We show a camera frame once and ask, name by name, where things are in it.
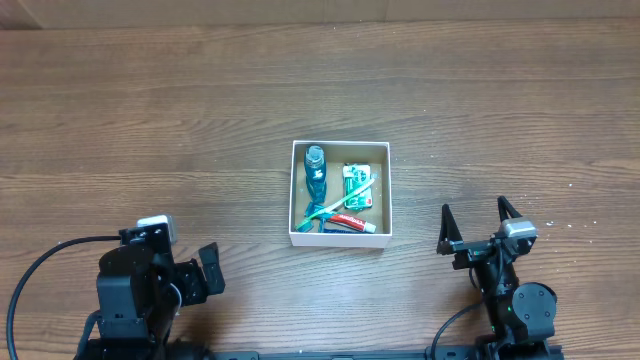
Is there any white cardboard box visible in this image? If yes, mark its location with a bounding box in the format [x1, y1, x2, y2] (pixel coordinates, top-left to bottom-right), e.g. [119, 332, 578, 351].
[288, 140, 393, 248]

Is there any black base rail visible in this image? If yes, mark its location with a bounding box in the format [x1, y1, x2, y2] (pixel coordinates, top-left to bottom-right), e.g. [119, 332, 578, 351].
[204, 345, 479, 360]

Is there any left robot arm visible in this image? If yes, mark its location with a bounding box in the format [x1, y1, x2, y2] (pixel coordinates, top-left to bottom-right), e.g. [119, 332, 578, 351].
[76, 218, 225, 360]

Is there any red Colgate toothpaste tube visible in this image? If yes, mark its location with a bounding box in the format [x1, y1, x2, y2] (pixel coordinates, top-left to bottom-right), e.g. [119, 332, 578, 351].
[327, 213, 376, 234]

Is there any green Dettol soap packet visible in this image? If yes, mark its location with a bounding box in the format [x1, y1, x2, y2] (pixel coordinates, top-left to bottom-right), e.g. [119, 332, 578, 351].
[342, 163, 373, 211]

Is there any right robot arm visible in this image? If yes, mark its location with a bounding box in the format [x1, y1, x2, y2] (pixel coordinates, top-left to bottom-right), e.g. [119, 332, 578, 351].
[425, 196, 564, 360]

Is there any green toothbrush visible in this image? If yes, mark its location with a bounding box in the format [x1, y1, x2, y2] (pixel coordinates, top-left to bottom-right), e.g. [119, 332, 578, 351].
[294, 178, 376, 231]

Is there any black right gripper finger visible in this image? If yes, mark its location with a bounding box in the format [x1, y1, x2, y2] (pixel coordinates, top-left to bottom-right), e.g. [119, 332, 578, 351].
[438, 204, 463, 243]
[497, 196, 522, 221]

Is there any blue mouthwash bottle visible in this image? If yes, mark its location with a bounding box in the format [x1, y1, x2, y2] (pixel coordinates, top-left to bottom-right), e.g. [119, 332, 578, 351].
[304, 145, 327, 204]

